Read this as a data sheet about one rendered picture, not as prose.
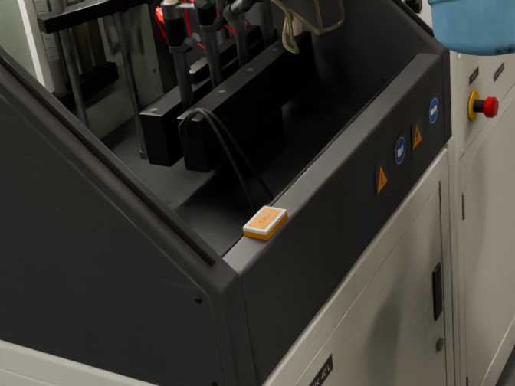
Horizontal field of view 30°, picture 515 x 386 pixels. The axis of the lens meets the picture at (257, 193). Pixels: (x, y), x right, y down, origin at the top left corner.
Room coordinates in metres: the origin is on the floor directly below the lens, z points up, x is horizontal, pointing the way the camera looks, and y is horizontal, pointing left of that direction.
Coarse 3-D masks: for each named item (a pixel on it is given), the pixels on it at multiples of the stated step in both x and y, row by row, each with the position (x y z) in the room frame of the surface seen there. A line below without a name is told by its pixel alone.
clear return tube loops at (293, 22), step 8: (272, 0) 1.29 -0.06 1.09; (288, 8) 1.46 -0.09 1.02; (288, 16) 1.28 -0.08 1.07; (296, 16) 1.43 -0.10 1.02; (320, 16) 1.35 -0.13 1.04; (344, 16) 1.41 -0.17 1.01; (288, 24) 1.28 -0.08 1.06; (296, 24) 1.44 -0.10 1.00; (304, 24) 1.42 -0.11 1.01; (320, 24) 1.35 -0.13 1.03; (336, 24) 1.42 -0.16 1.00; (288, 32) 1.45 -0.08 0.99; (296, 32) 1.44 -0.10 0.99; (320, 32) 1.35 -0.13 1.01; (288, 48) 1.32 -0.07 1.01; (296, 48) 1.28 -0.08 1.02
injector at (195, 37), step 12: (180, 0) 1.24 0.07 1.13; (168, 12) 1.23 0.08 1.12; (180, 12) 1.23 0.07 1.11; (168, 24) 1.23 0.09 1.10; (180, 24) 1.23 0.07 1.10; (168, 36) 1.23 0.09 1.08; (180, 36) 1.23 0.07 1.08; (192, 36) 1.22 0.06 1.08; (180, 48) 1.23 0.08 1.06; (192, 48) 1.23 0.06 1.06; (180, 60) 1.23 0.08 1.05; (180, 72) 1.23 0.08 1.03; (180, 84) 1.24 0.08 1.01; (192, 96) 1.24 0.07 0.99
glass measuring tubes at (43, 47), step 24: (24, 0) 1.39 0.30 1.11; (48, 0) 1.43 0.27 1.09; (72, 0) 1.45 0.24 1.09; (24, 24) 1.40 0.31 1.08; (96, 24) 1.48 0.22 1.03; (48, 48) 1.39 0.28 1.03; (72, 48) 1.43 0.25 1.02; (96, 48) 1.48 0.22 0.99; (48, 72) 1.40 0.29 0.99; (96, 72) 1.46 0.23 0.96; (72, 96) 1.40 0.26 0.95
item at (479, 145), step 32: (480, 64) 1.52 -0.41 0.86; (512, 64) 1.68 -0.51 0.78; (480, 96) 1.51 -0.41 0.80; (512, 96) 1.68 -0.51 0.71; (480, 128) 1.51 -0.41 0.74; (512, 128) 1.69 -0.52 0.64; (480, 160) 1.51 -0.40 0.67; (512, 160) 1.69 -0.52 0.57; (480, 192) 1.51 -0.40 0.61; (512, 192) 1.69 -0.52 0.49; (480, 224) 1.51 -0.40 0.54; (512, 224) 1.69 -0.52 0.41; (480, 256) 1.51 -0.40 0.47; (512, 256) 1.69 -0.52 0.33; (480, 288) 1.51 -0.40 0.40; (512, 288) 1.69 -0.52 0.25; (480, 320) 1.50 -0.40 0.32; (512, 320) 1.70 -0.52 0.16; (480, 352) 1.50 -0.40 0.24; (480, 384) 1.51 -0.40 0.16
